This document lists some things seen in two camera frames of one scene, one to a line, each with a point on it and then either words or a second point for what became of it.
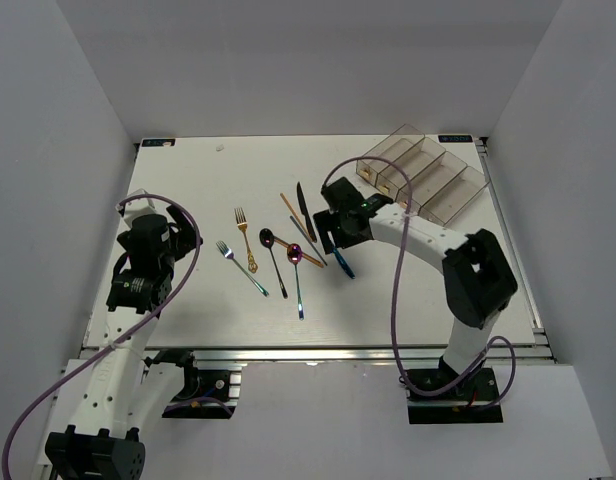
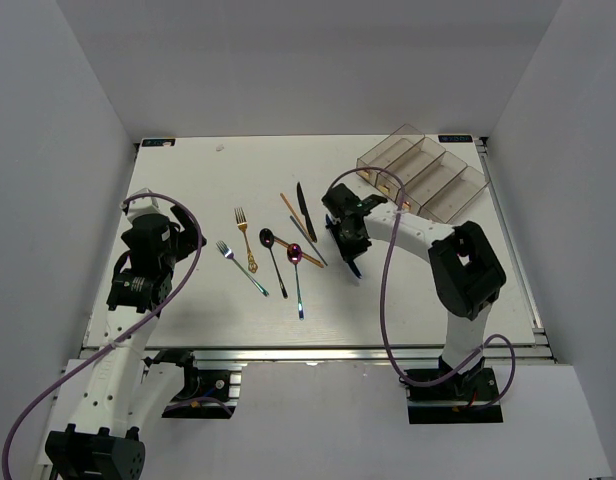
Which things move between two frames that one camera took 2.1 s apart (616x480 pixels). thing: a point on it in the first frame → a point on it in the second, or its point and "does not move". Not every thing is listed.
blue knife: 343,263 → 351,262
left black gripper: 183,238 does not move
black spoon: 267,238 does not move
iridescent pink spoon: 294,255 does not move
